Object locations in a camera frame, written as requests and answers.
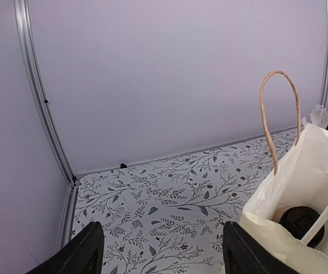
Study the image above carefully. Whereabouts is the bundle of white wrapped straws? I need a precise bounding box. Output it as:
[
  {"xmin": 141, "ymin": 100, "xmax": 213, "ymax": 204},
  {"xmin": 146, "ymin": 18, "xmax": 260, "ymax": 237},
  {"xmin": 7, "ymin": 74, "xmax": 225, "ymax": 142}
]
[{"xmin": 301, "ymin": 104, "xmax": 328, "ymax": 129}]

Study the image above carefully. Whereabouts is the cream paper bag with handles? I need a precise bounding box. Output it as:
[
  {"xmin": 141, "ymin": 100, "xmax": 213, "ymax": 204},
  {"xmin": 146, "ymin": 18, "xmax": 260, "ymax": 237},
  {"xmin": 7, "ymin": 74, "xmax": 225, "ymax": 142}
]
[{"xmin": 239, "ymin": 69, "xmax": 328, "ymax": 274}]

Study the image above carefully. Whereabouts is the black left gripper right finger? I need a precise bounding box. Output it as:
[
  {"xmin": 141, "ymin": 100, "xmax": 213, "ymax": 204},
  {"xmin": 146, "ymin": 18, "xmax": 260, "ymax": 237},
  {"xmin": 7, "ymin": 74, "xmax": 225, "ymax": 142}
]
[{"xmin": 222, "ymin": 221, "xmax": 296, "ymax": 274}]

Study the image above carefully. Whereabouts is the black plastic cup lid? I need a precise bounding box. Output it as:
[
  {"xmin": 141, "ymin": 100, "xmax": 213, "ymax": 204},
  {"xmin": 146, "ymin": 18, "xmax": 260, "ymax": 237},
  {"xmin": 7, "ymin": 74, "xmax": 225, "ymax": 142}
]
[{"xmin": 279, "ymin": 206, "xmax": 320, "ymax": 240}]

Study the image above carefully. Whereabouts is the aluminium frame post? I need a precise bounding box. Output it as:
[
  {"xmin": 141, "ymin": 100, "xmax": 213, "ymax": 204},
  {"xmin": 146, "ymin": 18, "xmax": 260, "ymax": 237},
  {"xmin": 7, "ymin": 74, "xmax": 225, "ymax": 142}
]
[
  {"xmin": 319, "ymin": 0, "xmax": 328, "ymax": 107},
  {"xmin": 14, "ymin": 1, "xmax": 77, "ymax": 188}
]

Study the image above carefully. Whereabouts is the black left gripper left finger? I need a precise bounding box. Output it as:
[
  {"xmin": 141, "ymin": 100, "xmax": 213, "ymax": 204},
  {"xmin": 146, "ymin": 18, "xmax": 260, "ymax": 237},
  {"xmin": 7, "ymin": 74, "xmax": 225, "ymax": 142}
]
[{"xmin": 27, "ymin": 221, "xmax": 105, "ymax": 274}]

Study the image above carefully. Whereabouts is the floral patterned table mat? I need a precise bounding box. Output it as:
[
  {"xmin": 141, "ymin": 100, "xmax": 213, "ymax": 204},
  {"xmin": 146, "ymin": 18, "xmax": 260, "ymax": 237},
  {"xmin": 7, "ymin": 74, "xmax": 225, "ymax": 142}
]
[{"xmin": 63, "ymin": 128, "xmax": 302, "ymax": 274}]

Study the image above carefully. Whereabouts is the left aluminium frame post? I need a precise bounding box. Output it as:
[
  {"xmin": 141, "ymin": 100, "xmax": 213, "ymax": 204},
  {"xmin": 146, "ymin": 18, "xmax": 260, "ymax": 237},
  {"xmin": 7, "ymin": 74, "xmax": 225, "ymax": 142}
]
[{"xmin": 14, "ymin": 1, "xmax": 77, "ymax": 188}]

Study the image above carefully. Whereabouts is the right aluminium frame post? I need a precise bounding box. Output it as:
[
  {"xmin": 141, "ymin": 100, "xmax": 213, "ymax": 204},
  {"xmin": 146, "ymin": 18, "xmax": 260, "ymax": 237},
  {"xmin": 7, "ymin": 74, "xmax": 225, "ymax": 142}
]
[{"xmin": 319, "ymin": 0, "xmax": 328, "ymax": 107}]

